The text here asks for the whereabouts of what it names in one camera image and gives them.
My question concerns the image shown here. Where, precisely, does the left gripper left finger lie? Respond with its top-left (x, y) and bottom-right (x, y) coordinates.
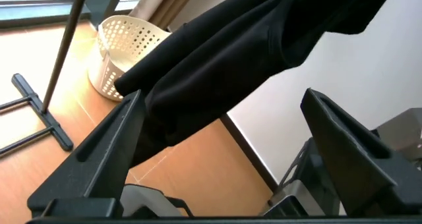
top-left (26, 89), bottom-right (146, 218)

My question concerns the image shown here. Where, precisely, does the white laundry basket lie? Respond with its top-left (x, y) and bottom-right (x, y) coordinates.
top-left (87, 14), bottom-right (171, 102)

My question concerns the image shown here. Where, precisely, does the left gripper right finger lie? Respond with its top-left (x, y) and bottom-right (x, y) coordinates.
top-left (300, 88), bottom-right (422, 217)

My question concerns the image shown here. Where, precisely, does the black short-sleeved shirt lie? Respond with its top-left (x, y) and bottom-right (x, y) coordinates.
top-left (113, 0), bottom-right (396, 168)

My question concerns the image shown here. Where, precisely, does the beige curtain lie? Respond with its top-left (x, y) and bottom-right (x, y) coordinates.
top-left (128, 0), bottom-right (200, 30)

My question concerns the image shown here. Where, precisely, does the black clothes rack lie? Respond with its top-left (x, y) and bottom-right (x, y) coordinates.
top-left (0, 0), bottom-right (92, 157)

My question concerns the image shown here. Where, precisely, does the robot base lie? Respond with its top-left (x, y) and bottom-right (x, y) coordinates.
top-left (120, 107), bottom-right (422, 218)

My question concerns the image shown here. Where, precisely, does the window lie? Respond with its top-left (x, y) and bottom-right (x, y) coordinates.
top-left (0, 0), bottom-right (149, 29)

